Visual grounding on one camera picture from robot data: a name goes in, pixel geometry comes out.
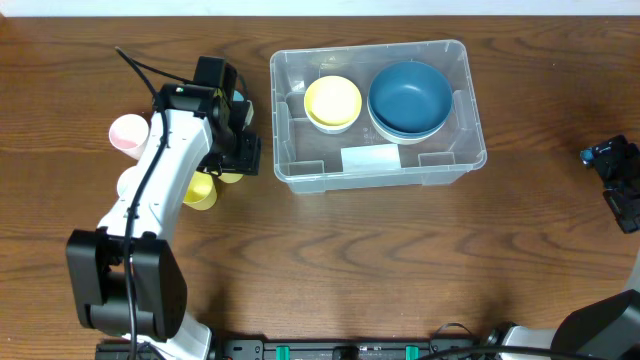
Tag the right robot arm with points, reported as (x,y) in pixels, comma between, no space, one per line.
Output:
(608,329)

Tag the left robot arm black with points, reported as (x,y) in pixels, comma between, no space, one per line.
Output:
(125,279)

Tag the blue plastic cup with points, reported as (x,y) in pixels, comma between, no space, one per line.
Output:
(239,97)

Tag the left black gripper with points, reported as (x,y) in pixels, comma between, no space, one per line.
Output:
(242,159)

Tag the pink plastic cup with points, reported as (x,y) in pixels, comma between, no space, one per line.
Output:
(129,134)

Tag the yellow small bowl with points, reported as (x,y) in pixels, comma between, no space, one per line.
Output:
(333,100)

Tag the white plastic cup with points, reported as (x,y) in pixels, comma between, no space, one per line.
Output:
(123,180)

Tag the clear plastic storage container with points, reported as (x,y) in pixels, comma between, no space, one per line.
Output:
(311,161)

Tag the white small bowl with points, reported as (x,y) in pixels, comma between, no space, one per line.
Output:
(330,129)

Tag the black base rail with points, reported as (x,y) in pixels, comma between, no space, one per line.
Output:
(443,348)

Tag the dark blue bowl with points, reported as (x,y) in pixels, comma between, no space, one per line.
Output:
(411,96)
(373,114)

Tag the beige large bowl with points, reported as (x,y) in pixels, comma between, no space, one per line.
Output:
(402,139)

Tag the yellow plastic cup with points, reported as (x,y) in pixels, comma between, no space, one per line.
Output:
(230,178)
(201,193)

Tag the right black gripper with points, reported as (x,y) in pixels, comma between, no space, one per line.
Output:
(618,187)

